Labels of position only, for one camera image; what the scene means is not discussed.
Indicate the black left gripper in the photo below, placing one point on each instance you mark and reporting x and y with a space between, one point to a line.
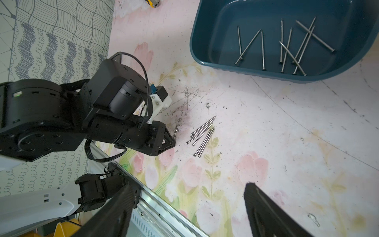
150 139

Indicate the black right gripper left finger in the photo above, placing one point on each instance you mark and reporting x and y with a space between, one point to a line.
113 219

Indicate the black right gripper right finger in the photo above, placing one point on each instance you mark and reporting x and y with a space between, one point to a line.
266 218

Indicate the teal plastic storage box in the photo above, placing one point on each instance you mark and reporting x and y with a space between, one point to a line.
350 27

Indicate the steel nail apart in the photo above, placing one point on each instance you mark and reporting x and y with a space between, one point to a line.
304 40

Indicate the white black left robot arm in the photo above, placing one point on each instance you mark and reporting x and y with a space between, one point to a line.
38 117

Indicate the steel nail pile right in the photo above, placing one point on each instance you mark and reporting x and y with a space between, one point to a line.
196 135

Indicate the steel nail pile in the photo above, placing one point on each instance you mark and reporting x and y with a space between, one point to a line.
204 143
196 135

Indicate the steel nail pile lower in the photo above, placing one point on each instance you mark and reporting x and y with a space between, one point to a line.
204 143

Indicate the yellow black utility knife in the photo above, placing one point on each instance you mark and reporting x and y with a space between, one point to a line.
153 3

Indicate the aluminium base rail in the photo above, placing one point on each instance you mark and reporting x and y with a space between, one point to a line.
151 215

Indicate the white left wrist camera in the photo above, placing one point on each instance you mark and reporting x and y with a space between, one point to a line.
160 100

